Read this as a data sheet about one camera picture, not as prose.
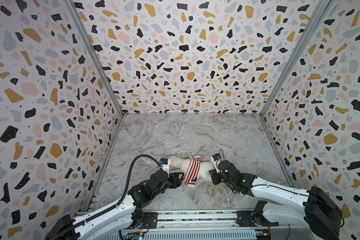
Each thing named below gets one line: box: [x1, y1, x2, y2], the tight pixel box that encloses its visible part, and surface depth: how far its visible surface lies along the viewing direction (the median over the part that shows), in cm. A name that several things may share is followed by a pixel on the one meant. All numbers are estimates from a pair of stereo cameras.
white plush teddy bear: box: [169, 155, 215, 183], surface depth 85 cm
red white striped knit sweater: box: [183, 155, 201, 188], surface depth 84 cm
